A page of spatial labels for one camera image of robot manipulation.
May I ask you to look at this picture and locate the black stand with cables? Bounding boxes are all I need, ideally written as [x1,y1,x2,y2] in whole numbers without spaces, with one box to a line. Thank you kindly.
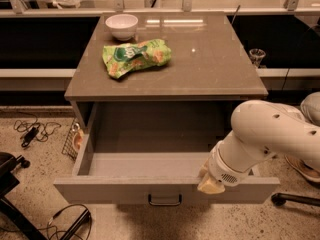
[46,204,93,240]

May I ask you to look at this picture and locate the grey top drawer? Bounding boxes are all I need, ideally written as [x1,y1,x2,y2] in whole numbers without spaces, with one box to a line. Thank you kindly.
[54,101,279,206]

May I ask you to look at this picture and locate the black office chair base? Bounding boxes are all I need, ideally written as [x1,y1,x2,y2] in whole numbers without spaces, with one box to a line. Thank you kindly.
[0,152,46,240]

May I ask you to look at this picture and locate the wire basket on floor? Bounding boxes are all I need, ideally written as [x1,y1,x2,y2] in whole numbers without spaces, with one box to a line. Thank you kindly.
[62,119,84,161]

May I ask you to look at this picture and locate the black power adapter with cable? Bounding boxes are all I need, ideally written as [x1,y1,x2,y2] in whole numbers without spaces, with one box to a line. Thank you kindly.
[13,113,61,149]

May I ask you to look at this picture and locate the grey drawer cabinet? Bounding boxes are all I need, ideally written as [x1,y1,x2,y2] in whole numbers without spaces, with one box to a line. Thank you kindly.
[65,11,268,127]

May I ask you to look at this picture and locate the clear glass cup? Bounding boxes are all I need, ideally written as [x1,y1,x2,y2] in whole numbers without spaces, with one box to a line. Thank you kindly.
[249,48,266,67]

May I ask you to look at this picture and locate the green chip bag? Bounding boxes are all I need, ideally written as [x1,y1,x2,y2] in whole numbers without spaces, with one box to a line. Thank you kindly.
[102,39,171,79]

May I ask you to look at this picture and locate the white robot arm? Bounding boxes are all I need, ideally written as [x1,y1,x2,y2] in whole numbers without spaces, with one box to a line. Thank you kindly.
[197,92,320,194]

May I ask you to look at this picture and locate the white ceramic bowl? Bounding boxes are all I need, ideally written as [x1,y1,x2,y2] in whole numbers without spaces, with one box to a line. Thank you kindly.
[105,14,138,41]

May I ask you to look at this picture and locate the tan sneaker shoe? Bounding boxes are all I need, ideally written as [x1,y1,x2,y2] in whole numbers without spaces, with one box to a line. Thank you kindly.
[285,156,320,184]

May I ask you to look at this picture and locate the black chair leg with caster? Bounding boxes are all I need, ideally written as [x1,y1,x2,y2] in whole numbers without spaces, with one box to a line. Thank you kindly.
[270,193,320,208]

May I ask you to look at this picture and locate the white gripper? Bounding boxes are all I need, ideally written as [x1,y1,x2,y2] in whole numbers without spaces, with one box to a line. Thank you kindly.
[197,141,253,195]

